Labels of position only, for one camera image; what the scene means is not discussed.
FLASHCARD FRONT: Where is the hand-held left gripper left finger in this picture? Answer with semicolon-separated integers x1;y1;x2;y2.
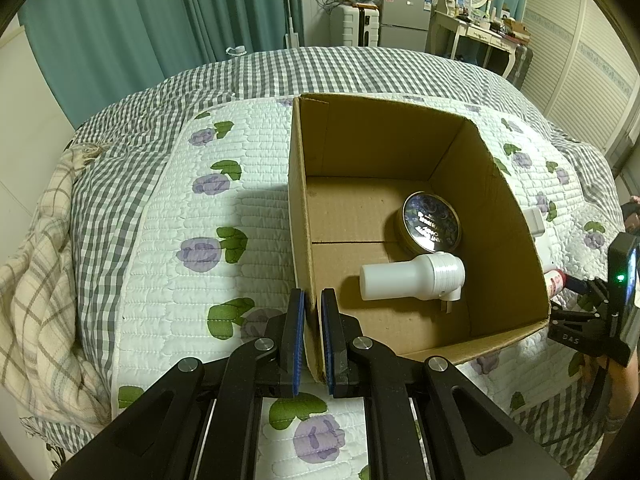
52;287;307;480

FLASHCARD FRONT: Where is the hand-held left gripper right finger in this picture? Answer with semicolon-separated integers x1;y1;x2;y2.
320;287;571;480

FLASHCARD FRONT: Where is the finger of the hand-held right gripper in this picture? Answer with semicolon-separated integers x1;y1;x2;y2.
562;274;609;302
549;304;609;330

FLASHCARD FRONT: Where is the white power adapter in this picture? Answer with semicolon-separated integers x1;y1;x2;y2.
524;207;553;267

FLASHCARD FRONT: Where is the brown cardboard box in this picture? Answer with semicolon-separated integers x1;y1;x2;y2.
287;92;551;381

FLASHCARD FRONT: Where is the person's right forearm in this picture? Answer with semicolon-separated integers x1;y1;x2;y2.
597;360;640;436

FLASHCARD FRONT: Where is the person's right hand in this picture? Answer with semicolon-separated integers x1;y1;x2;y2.
570;352;601;381

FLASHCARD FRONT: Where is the white plastic bottle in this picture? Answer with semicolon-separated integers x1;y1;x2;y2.
360;251;467;313

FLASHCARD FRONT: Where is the round dark tin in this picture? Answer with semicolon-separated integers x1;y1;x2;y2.
392;191;463;256

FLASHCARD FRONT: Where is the white floral quilt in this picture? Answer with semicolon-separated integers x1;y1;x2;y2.
112;92;608;480

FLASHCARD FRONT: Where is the dark suitcase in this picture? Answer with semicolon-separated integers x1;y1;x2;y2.
504;44;534;92

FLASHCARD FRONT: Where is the white louvred wardrobe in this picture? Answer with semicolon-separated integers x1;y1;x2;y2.
520;0;640;161

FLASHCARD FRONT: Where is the grey checked duvet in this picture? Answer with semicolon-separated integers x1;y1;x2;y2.
15;46;626;480

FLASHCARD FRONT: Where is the beige plaid blanket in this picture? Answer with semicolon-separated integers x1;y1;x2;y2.
0;142;113;423

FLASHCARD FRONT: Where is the white dressing table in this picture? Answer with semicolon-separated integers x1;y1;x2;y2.
427;7;528;79

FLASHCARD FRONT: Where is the white suitcase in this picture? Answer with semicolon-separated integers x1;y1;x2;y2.
328;2;381;48

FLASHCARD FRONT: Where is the silver fridge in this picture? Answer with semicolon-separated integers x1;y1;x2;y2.
378;0;433;52

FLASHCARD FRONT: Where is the white pole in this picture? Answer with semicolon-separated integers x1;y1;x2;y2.
281;0;302;52

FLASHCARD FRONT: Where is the teal curtain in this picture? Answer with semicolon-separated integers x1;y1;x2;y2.
17;0;306;128

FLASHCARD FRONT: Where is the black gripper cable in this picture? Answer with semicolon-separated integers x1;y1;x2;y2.
510;350;610;448

